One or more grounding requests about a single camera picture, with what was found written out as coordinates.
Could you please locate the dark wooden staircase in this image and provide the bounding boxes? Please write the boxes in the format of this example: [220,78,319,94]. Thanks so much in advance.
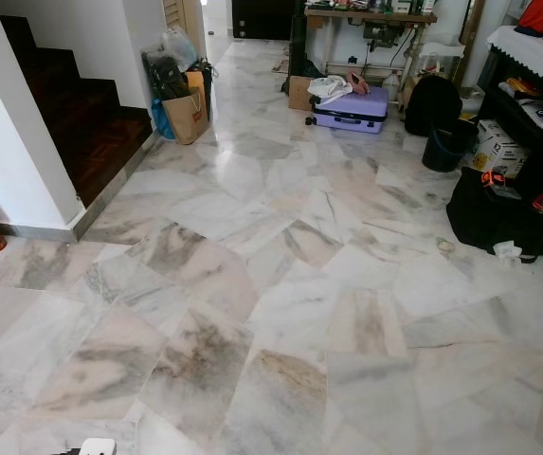
[0,14,155,208]

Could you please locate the blue bag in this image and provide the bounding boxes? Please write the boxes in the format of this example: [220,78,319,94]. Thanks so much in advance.
[151,97,176,141]

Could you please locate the brown paper bag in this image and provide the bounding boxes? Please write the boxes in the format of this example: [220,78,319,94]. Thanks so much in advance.
[163,87,211,146]

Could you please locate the dark grey bag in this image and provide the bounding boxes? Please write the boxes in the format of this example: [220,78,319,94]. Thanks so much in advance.
[142,49,190,100]

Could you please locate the clear plastic bag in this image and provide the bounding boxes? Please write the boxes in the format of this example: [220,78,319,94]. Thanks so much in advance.
[162,27,201,73]

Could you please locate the small brown cardboard box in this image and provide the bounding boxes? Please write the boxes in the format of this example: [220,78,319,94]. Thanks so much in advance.
[288,76,315,113]

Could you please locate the dark wooden door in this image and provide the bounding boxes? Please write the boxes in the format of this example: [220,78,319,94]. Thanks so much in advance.
[230,0,297,42]

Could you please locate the white cloth bundle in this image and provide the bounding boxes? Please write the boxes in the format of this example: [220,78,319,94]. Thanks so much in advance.
[307,75,354,104]

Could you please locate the purple suitcase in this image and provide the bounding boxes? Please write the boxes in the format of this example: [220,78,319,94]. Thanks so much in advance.
[312,86,390,135]

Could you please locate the wooden console table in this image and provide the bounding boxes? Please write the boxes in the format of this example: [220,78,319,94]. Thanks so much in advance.
[305,8,440,91]

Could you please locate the black backpack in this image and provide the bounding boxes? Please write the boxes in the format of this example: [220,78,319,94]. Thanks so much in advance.
[405,74,464,137]

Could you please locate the black bucket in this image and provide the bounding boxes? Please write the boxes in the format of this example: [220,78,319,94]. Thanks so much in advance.
[422,120,480,173]

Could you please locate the black duffel bag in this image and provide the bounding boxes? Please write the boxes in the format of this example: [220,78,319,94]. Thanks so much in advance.
[446,168,543,262]

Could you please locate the white cardboard box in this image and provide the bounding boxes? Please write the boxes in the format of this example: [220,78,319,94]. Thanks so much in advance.
[470,118,531,179]

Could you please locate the crumpled white tissue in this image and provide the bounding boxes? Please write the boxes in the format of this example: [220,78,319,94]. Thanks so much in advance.
[493,240,525,264]

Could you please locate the white lace cloth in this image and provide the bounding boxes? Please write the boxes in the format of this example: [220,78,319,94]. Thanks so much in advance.
[487,26,543,96]

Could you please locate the red bag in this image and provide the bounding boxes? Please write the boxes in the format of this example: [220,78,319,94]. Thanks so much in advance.
[517,0,543,38]

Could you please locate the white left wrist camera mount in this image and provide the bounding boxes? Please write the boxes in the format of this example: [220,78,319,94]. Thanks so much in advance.
[78,438,118,455]

